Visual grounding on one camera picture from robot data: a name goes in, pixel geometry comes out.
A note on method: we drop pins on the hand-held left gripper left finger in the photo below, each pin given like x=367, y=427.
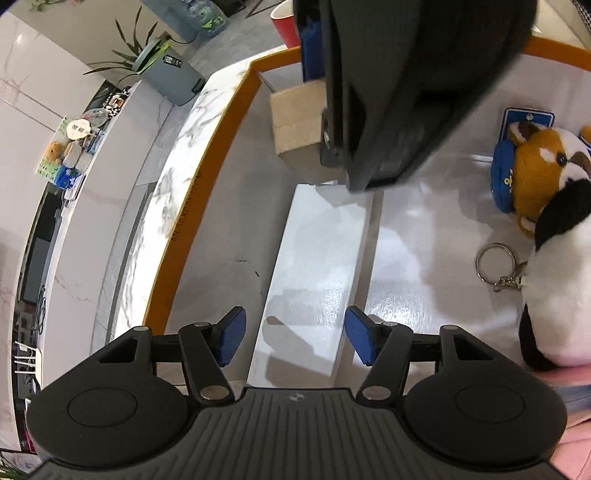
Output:
x=231, y=336

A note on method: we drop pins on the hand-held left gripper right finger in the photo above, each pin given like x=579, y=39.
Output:
x=362, y=334

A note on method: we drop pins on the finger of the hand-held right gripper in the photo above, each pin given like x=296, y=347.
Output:
x=311, y=50

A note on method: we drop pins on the long white box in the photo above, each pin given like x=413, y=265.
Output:
x=314, y=286

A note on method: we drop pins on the olive gift box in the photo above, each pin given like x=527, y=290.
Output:
x=295, y=124

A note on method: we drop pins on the orange cardboard box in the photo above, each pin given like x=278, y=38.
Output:
x=184, y=240

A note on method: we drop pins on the red panda sailor plush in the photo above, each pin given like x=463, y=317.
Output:
x=535, y=161

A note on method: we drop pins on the panda plush pink striped outfit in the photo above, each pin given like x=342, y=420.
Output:
x=563, y=277

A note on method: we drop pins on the red mug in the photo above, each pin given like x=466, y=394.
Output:
x=286, y=25

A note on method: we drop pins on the blue water jug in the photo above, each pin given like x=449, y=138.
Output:
x=203, y=16

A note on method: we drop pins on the grey trash bin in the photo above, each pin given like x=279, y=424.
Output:
x=173, y=74

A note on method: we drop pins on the marble television console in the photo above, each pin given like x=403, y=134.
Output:
x=83, y=258

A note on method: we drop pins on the long-leaf potted plant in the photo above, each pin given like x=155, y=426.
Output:
x=134, y=44

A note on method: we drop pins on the black white toy car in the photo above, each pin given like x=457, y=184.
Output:
x=115, y=101

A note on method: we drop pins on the white router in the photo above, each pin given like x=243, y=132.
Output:
x=25, y=357

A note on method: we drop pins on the pink cloth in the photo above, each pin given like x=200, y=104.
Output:
x=575, y=447

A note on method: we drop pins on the green photo card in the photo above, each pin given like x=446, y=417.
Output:
x=51, y=173

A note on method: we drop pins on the round white hand fan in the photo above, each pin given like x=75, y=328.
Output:
x=79, y=128

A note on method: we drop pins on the brown teddy bear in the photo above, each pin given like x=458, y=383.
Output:
x=54, y=152

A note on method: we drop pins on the hanging vine plant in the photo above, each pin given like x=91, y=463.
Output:
x=44, y=4

